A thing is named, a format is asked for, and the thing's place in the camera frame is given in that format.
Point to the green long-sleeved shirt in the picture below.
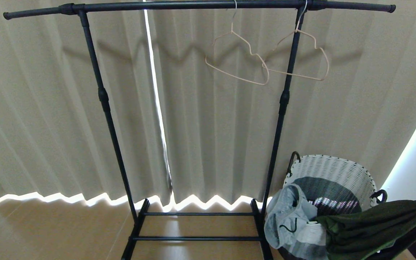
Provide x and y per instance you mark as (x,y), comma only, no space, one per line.
(367,224)

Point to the pale grey shorts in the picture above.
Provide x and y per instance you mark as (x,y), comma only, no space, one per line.
(284,213)

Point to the beige curtain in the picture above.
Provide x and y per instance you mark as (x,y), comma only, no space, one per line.
(49,108)

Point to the pink clothes hanger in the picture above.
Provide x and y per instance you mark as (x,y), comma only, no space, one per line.
(232,28)
(315,41)

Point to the black clothes rack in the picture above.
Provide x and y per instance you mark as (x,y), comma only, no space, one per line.
(193,5)

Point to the white laundry basket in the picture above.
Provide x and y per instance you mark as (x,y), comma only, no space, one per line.
(334,166)

